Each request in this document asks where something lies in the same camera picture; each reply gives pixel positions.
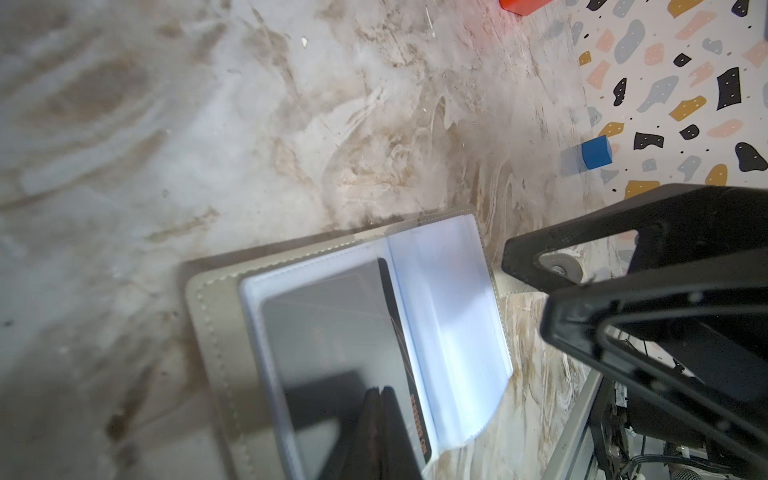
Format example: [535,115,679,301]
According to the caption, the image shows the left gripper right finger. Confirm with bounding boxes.
[379,387,422,480]

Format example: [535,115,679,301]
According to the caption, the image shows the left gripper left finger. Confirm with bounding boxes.
[321,387,381,479]

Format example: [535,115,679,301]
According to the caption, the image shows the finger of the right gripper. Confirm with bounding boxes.
[501,183,767,293]
[541,248,767,479]

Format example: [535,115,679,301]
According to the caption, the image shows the beige leather card holder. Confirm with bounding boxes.
[179,206,586,480]

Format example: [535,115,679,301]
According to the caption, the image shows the red card tray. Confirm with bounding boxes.
[500,0,552,17]

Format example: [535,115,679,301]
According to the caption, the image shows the blue tag on table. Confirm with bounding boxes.
[580,135,613,170]

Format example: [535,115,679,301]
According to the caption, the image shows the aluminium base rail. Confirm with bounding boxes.
[539,365,745,480]

